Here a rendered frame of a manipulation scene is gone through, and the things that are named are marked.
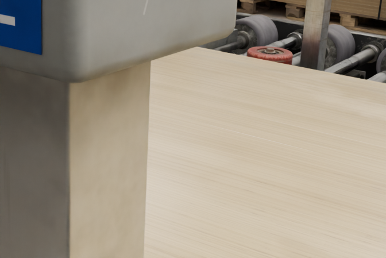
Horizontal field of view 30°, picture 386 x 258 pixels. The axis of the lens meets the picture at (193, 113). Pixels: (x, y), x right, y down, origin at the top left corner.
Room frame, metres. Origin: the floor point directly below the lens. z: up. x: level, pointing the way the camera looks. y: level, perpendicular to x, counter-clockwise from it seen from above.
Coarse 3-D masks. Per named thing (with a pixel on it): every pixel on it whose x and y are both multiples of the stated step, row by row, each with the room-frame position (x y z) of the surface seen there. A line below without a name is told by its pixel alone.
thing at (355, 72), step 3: (348, 72) 1.77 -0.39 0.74; (351, 72) 1.77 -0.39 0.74; (354, 72) 1.77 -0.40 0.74; (357, 72) 1.77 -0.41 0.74; (360, 72) 1.77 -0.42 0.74; (363, 72) 1.77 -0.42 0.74; (345, 75) 1.74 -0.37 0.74; (348, 75) 1.74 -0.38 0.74; (351, 75) 1.74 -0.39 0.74; (354, 75) 1.75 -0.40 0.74; (357, 75) 1.76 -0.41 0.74; (360, 75) 1.77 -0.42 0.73; (363, 75) 1.77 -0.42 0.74; (360, 78) 1.77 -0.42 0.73; (363, 78) 1.76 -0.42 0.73
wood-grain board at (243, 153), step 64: (192, 64) 1.14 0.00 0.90; (256, 64) 1.16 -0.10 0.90; (192, 128) 0.83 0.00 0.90; (256, 128) 0.84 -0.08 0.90; (320, 128) 0.86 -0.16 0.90; (384, 128) 0.87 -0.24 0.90; (192, 192) 0.64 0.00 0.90; (256, 192) 0.65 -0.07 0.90; (320, 192) 0.66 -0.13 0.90; (384, 192) 0.67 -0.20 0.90; (192, 256) 0.52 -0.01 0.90; (256, 256) 0.52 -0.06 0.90; (320, 256) 0.53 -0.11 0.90; (384, 256) 0.54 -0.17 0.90
